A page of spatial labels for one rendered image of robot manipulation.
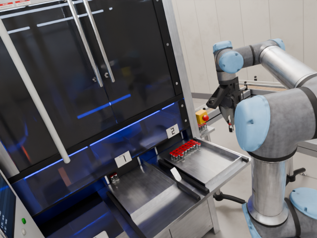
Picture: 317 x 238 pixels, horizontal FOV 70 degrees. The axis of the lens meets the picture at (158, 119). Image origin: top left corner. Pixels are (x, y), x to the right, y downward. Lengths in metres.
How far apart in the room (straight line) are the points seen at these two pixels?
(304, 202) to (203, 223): 1.13
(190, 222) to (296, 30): 2.70
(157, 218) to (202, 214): 0.82
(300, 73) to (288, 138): 0.20
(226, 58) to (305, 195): 0.51
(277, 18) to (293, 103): 3.09
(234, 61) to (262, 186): 0.42
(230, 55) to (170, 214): 0.68
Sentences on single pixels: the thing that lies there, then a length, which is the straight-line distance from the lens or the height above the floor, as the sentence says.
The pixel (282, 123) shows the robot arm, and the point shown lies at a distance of 0.51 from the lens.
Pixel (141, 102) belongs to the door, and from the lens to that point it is 1.21.
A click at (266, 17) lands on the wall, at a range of 3.64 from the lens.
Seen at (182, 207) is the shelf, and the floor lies 0.88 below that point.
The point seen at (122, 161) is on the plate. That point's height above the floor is 1.01.
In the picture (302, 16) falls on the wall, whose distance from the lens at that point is 3.49.
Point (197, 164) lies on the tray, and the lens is 1.27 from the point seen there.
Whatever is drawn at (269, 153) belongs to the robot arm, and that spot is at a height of 1.31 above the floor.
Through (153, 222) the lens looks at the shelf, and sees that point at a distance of 1.05.
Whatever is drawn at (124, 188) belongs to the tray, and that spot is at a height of 0.88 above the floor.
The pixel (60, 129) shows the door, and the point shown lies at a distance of 1.10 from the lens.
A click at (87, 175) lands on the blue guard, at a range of 1.20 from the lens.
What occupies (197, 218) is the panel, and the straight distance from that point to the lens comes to 1.82.
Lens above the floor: 1.63
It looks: 23 degrees down
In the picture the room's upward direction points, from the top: 16 degrees counter-clockwise
